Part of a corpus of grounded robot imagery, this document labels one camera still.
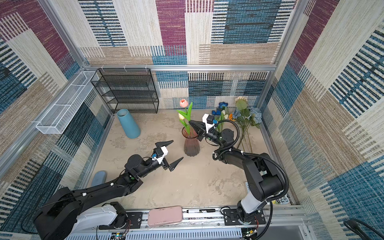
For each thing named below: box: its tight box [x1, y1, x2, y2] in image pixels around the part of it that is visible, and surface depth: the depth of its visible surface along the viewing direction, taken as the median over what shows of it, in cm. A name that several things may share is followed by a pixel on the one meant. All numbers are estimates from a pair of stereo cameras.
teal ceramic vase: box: [116, 108, 141, 139], surface depth 95 cm
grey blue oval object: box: [91, 170, 107, 187], surface depth 88 cm
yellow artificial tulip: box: [178, 113, 188, 128], surface depth 82 cm
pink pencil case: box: [147, 205, 183, 227], surface depth 75 cm
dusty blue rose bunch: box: [232, 106, 262, 153], surface depth 107 cm
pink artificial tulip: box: [176, 99, 193, 121], surface depth 70 cm
